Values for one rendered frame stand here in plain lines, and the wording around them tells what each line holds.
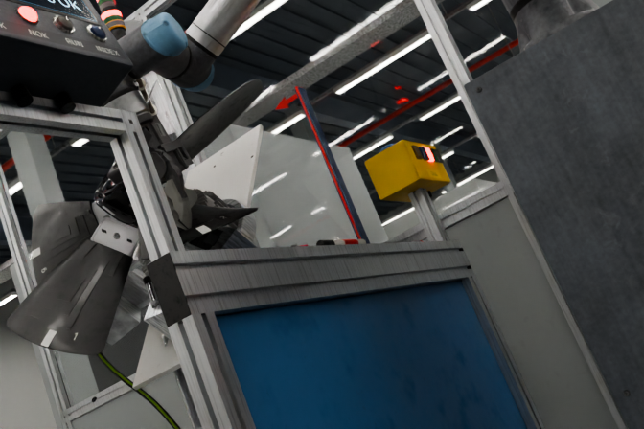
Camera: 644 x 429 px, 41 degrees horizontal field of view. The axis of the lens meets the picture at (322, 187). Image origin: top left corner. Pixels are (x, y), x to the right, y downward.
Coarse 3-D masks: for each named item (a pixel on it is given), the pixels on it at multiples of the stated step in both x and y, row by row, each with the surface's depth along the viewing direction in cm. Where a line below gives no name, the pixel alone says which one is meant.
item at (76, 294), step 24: (72, 264) 167; (96, 264) 166; (120, 264) 167; (48, 288) 164; (72, 288) 163; (96, 288) 164; (120, 288) 164; (24, 312) 163; (48, 312) 161; (72, 312) 161; (96, 312) 161; (24, 336) 160; (96, 336) 157
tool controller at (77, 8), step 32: (0, 0) 89; (32, 0) 94; (64, 0) 99; (0, 32) 85; (32, 32) 89; (0, 64) 87; (32, 64) 90; (64, 64) 93; (96, 64) 96; (128, 64) 100; (64, 96) 96; (96, 96) 101
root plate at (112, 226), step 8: (104, 224) 172; (112, 224) 172; (120, 224) 172; (96, 232) 171; (112, 232) 171; (120, 232) 172; (128, 232) 172; (136, 232) 172; (96, 240) 170; (104, 240) 170; (112, 240) 170; (120, 240) 171; (136, 240) 171; (112, 248) 170; (120, 248) 170; (128, 248) 170
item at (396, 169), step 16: (400, 144) 170; (416, 144) 174; (368, 160) 173; (384, 160) 171; (400, 160) 169; (416, 160) 170; (384, 176) 171; (400, 176) 169; (416, 176) 167; (432, 176) 173; (384, 192) 171; (400, 192) 171
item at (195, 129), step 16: (256, 80) 172; (240, 96) 173; (256, 96) 183; (208, 112) 168; (224, 112) 175; (240, 112) 182; (192, 128) 170; (208, 128) 176; (224, 128) 182; (192, 144) 177; (208, 144) 182
